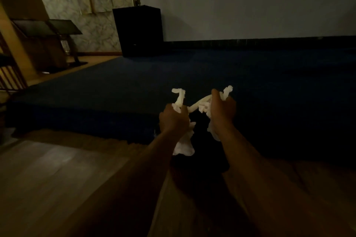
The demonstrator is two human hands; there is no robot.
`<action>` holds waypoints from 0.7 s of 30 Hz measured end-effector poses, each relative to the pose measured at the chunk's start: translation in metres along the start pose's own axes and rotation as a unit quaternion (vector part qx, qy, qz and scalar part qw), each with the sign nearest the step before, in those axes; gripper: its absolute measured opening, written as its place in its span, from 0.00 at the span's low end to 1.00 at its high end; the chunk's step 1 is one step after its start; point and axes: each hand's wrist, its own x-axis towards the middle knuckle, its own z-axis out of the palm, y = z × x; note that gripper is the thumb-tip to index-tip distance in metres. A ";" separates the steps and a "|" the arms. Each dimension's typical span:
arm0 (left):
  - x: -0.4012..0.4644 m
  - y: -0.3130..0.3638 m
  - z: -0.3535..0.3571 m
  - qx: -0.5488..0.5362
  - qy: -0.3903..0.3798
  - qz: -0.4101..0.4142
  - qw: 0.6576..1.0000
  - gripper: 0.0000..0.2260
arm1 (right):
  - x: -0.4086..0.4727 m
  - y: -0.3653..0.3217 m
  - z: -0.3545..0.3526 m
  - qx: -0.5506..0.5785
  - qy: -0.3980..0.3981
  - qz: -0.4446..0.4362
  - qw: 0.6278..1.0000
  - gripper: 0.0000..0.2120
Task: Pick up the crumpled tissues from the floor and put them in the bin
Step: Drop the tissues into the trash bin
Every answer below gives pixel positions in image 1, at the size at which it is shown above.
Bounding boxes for black speaker box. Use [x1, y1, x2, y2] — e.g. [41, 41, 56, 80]
[112, 5, 164, 57]

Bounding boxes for black lectern stand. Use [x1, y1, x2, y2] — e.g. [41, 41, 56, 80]
[12, 19, 88, 73]

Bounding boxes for wooden railing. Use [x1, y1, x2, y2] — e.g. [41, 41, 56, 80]
[0, 31, 28, 96]

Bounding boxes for person's right hand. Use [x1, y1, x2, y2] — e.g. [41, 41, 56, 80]
[207, 89, 237, 132]

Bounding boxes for person's left forearm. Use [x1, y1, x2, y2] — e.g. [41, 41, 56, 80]
[62, 129, 187, 237]

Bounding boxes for person's left hand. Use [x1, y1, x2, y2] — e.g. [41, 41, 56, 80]
[159, 103, 191, 137]

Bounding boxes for dark blue carpet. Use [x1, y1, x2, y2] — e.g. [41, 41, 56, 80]
[6, 48, 356, 168]

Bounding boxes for white plastic bag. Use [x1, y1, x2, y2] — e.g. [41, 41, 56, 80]
[171, 85, 233, 156]

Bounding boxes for person's right forearm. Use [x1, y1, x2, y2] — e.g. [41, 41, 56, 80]
[214, 123, 356, 237]

